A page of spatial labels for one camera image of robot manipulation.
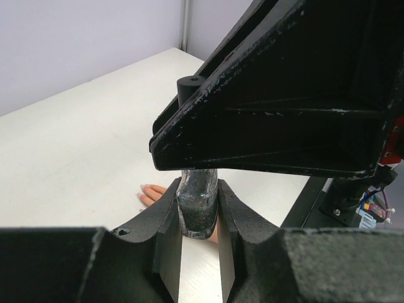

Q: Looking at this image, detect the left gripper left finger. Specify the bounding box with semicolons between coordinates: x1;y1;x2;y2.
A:
1;180;182;302

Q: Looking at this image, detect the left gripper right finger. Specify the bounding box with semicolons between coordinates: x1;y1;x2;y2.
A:
218;180;403;302

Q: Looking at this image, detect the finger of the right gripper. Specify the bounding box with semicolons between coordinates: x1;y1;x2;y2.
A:
149;1;403;179

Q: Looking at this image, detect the mannequin hand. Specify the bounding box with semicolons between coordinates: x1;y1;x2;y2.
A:
138;184;167;211

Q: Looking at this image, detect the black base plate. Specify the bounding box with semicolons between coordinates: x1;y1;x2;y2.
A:
281;177;333;228

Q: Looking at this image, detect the right white cable duct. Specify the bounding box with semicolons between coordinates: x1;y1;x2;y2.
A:
356;208;377;229

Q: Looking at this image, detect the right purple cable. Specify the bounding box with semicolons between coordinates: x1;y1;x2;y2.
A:
380;187;395;223

